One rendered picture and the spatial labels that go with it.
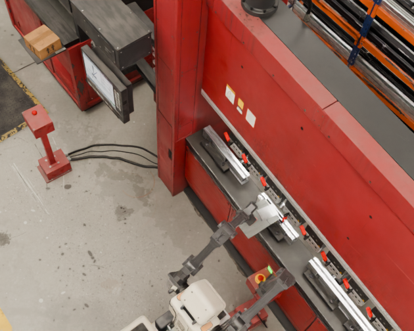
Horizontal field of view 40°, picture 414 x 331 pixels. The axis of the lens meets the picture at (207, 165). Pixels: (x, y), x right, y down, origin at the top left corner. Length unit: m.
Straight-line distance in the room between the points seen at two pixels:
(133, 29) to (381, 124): 1.53
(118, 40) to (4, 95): 2.52
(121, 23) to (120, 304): 2.24
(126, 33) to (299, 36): 1.02
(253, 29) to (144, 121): 2.59
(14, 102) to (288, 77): 3.37
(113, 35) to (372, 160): 1.65
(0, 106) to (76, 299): 2.03
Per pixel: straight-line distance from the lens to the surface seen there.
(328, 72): 2.88
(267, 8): 3.05
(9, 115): 5.59
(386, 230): 2.88
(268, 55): 2.92
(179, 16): 3.20
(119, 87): 3.61
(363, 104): 2.82
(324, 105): 2.75
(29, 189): 5.15
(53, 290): 4.75
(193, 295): 3.22
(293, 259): 3.90
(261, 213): 3.85
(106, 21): 3.49
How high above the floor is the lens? 4.44
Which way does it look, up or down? 60 degrees down
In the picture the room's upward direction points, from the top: 7 degrees clockwise
